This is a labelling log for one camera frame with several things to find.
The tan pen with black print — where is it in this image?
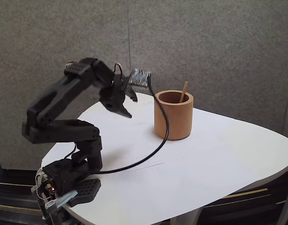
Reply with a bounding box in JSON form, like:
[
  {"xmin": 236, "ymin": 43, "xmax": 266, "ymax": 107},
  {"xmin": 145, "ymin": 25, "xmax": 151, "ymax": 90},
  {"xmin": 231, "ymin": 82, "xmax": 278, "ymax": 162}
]
[{"xmin": 179, "ymin": 81, "xmax": 189, "ymax": 103}]

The brown cork pen holder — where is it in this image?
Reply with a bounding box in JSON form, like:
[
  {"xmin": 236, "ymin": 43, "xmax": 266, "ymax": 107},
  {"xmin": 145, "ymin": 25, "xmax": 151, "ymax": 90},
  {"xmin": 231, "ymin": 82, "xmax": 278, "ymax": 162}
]
[{"xmin": 154, "ymin": 90, "xmax": 194, "ymax": 141}]

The grey metal table clamp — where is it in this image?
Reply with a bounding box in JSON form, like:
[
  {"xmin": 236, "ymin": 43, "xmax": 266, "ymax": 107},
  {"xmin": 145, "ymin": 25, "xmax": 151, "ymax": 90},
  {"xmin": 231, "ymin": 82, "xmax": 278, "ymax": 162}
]
[{"xmin": 30, "ymin": 185, "xmax": 79, "ymax": 225}]

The controller board with red light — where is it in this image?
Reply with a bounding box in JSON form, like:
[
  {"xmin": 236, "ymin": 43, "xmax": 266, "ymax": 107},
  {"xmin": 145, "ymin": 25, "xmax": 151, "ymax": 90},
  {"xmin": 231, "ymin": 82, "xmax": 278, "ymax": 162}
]
[{"xmin": 42, "ymin": 177, "xmax": 58, "ymax": 195}]

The white table leg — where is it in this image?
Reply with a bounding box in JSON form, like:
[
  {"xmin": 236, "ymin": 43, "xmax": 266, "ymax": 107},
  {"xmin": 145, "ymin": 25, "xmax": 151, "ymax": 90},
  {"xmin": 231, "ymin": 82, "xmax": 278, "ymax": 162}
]
[
  {"xmin": 277, "ymin": 187, "xmax": 288, "ymax": 225},
  {"xmin": 169, "ymin": 206, "xmax": 203, "ymax": 225}
]

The bare camera circuit board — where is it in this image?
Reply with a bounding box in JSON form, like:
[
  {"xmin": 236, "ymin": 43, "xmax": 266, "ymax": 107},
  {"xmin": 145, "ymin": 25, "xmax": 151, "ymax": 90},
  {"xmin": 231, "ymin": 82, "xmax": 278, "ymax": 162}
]
[{"xmin": 128, "ymin": 67, "xmax": 153, "ymax": 89}]

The thin servo wire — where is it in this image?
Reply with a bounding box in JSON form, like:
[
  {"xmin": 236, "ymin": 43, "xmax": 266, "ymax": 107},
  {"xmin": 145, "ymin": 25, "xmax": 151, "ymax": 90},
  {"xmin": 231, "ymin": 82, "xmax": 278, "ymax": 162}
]
[{"xmin": 113, "ymin": 62, "xmax": 125, "ymax": 82}]

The black camera cable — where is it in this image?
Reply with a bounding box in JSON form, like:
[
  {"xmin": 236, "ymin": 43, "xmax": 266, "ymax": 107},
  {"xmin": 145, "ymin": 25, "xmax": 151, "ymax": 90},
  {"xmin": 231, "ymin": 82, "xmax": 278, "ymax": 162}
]
[{"xmin": 96, "ymin": 79, "xmax": 170, "ymax": 174}]

